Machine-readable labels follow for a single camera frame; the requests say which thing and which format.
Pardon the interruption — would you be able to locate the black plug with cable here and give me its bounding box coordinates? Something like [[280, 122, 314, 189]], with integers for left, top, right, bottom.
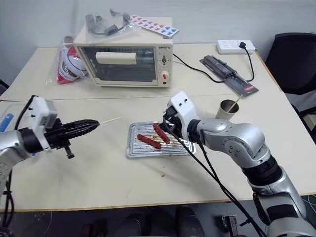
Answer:
[[237, 41, 255, 82]]

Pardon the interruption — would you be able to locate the thin wooden skewer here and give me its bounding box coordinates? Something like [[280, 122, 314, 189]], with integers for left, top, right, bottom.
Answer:
[[228, 96, 241, 111], [97, 116, 122, 124]]

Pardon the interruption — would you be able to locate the clear bag with red cups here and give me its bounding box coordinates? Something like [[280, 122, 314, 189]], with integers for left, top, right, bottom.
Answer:
[[44, 36, 90, 86]]

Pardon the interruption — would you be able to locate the clear bag with black cables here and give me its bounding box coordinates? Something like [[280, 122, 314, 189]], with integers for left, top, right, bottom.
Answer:
[[84, 8, 142, 38]]

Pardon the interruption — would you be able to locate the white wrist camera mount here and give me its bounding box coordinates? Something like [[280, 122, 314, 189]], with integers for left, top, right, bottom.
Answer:
[[30, 96, 59, 152], [166, 90, 199, 129]]

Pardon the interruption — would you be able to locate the ribbed silver metal tray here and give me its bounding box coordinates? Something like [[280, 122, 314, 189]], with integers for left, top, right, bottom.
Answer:
[[126, 121, 198, 159]]

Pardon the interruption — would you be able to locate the heart sticker sheet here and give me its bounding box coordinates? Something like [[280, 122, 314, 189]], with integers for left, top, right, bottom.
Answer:
[[129, 14, 180, 39]]

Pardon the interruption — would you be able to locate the black office chair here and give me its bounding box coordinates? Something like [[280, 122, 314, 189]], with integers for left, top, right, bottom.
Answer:
[[265, 32, 316, 129]]

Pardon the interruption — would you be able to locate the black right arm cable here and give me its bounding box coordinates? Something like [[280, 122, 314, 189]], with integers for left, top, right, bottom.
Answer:
[[177, 137, 269, 237]]

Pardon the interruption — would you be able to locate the white power strip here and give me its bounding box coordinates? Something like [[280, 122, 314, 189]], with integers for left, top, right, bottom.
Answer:
[[217, 39, 256, 55]]

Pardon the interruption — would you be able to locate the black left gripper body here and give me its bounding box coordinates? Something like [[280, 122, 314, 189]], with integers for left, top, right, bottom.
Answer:
[[45, 118, 76, 159]]

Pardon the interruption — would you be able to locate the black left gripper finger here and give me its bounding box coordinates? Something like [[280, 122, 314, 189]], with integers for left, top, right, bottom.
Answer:
[[63, 118, 100, 129], [63, 126, 100, 138]]

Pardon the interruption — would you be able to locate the steel cup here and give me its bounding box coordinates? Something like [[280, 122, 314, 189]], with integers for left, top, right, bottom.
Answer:
[[215, 99, 240, 120]]

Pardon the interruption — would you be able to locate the black tool on card packaging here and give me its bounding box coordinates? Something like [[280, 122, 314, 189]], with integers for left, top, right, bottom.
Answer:
[[199, 55, 259, 99]]

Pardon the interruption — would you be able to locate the black metal bracket under table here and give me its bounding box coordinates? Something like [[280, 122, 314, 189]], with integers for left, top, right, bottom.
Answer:
[[221, 215, 240, 237]]

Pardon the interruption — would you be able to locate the black oven power cable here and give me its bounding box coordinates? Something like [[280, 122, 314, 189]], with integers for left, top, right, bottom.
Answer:
[[172, 53, 226, 84]]

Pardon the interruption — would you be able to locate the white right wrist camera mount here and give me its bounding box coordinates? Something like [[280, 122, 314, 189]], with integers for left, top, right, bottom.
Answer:
[[166, 90, 199, 129]]

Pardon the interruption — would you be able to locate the cream toaster oven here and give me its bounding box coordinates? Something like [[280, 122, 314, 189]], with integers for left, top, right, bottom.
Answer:
[[73, 17, 175, 88]]

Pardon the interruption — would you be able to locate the dark rounded shape under table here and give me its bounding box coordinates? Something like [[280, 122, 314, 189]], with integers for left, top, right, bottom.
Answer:
[[174, 204, 206, 237]]

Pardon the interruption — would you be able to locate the blue plastic object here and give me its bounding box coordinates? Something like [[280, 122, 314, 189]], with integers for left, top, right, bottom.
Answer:
[[0, 113, 14, 133]]

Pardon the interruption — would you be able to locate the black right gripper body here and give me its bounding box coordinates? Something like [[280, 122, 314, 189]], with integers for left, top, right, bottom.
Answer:
[[162, 105, 190, 141]]

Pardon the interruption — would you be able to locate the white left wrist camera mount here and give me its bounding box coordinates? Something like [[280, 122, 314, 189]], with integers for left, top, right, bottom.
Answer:
[[30, 96, 59, 152]]

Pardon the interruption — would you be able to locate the red sausage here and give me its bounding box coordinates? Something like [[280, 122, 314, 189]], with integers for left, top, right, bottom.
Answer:
[[153, 123, 171, 144], [137, 134, 162, 150]]

